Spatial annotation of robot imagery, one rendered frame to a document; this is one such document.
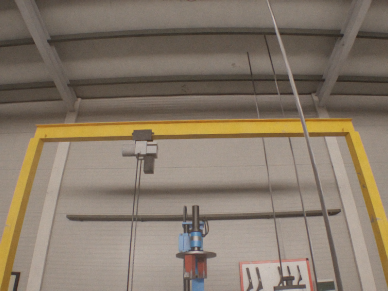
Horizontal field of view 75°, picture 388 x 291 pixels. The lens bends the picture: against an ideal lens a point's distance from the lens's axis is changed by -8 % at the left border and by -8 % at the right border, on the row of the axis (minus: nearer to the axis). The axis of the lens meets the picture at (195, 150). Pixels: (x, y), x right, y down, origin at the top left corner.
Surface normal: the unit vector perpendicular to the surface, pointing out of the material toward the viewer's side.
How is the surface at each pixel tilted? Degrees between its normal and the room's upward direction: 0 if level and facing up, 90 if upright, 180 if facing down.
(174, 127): 90
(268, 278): 90
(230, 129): 90
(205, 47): 173
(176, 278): 90
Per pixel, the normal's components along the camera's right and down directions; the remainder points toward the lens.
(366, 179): -0.01, -0.49
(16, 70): 0.01, 0.81
